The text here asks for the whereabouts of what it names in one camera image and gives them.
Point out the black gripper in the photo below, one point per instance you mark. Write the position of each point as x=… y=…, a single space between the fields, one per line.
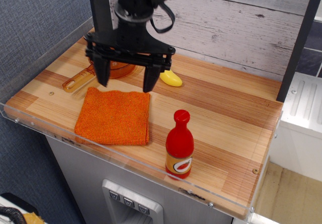
x=132 y=44

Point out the orange cloth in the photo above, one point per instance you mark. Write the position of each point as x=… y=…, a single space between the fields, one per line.
x=114 y=117

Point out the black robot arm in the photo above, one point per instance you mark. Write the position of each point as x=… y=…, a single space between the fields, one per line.
x=139 y=11

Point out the red hot sauce bottle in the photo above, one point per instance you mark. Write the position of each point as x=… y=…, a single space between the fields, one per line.
x=179 y=146

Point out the orange transparent toy pan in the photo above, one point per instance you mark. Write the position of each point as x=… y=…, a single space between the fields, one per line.
x=117 y=70

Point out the yellow toy banana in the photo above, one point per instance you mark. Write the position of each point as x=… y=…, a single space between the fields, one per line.
x=170 y=78

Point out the grey toy fridge cabinet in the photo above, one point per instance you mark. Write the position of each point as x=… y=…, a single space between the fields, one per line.
x=85 y=172

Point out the grey dispenser panel with buttons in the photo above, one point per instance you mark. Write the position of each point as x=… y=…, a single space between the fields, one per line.
x=127 y=206

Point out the yellow object bottom left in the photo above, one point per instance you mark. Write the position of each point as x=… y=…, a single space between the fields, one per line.
x=32 y=218

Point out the white toy sink unit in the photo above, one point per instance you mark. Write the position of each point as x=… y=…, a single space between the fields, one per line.
x=296 y=144

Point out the dark left frame post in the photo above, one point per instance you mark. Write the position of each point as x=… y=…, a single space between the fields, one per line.
x=102 y=18

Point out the dark frame post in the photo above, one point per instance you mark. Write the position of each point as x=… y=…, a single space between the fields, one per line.
x=102 y=18
x=298 y=48

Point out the dark right frame post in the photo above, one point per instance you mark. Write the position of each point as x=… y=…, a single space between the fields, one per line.
x=298 y=48

